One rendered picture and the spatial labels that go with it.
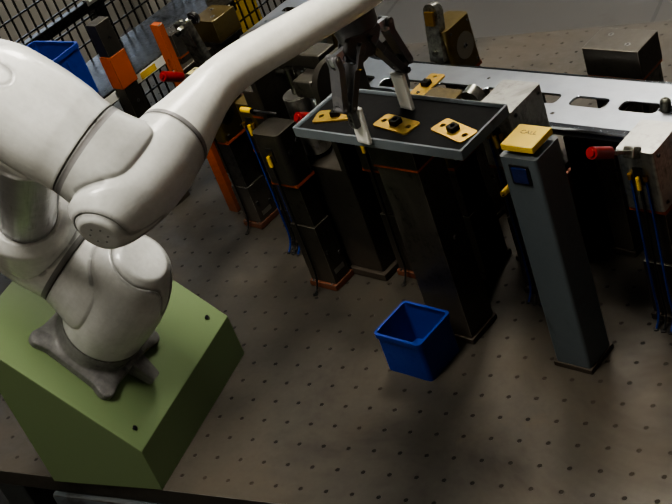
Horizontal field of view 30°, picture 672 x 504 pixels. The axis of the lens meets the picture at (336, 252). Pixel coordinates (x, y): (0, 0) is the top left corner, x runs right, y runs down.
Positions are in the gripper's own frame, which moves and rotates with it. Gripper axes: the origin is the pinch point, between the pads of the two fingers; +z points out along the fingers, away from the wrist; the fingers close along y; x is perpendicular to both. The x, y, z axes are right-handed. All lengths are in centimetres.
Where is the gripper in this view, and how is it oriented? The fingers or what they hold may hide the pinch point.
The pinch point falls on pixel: (383, 113)
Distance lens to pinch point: 210.3
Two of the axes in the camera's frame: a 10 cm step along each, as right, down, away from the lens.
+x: -6.7, -2.6, 7.0
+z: 2.9, 7.7, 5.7
